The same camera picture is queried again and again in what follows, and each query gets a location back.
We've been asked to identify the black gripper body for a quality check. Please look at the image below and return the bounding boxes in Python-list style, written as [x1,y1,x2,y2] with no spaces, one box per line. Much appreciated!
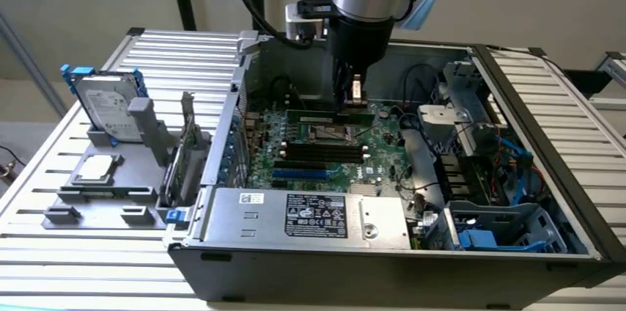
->
[326,15,394,70]

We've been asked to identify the green RAM stick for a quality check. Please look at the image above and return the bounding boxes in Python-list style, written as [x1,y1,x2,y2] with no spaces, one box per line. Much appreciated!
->
[285,108,377,127]

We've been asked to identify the black RAM slots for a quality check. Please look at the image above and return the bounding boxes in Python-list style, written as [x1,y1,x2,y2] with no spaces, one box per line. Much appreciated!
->
[281,139,369,165]

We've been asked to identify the blue expansion slot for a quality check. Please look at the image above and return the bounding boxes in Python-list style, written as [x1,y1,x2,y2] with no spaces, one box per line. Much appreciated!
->
[271,167,330,182]

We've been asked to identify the CPU socket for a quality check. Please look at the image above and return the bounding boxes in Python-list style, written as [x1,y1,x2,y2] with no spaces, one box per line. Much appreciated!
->
[293,122,358,145]

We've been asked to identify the green Dell motherboard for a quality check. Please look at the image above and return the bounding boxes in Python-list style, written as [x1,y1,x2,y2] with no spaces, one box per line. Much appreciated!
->
[243,100,422,198]

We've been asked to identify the grey metal drive cage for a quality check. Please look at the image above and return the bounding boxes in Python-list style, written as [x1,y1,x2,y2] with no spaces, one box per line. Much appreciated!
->
[418,60,510,158]

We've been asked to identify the open black PC case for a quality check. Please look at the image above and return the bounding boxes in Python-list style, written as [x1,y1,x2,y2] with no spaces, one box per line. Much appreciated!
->
[163,31,626,307]

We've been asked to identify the silver power supply unit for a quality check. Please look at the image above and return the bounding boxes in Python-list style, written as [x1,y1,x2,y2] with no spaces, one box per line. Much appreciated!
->
[189,186,413,252]

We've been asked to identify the green graphics card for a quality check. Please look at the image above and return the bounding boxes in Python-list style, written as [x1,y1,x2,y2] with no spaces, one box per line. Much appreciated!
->
[159,91,203,208]

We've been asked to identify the grey disk bay cage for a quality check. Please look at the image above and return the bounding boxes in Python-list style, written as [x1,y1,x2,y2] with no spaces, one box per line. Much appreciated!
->
[425,199,572,254]

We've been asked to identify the grey parts rack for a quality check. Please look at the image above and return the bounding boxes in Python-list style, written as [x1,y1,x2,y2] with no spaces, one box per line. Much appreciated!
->
[43,97,213,231]

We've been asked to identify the silver CPU chip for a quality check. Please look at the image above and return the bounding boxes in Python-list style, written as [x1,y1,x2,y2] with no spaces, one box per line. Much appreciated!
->
[78,155,119,182]

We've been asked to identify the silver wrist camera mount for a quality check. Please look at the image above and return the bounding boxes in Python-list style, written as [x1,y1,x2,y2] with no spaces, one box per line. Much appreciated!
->
[285,0,334,46]

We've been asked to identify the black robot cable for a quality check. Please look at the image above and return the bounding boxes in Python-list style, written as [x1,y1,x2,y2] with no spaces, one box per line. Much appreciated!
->
[227,0,314,48]

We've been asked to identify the blue SATA wire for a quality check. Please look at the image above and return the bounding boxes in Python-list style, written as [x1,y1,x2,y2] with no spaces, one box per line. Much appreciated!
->
[493,134,537,205]

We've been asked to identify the hard disk in blue bracket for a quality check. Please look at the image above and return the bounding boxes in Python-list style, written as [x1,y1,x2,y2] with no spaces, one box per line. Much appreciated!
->
[59,64,149,147]

